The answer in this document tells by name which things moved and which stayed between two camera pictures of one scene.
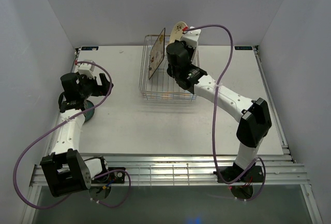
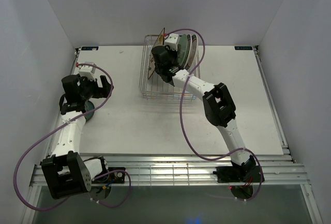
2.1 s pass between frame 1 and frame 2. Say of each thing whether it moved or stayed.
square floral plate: stayed
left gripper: stayed
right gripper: moved
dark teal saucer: stayed
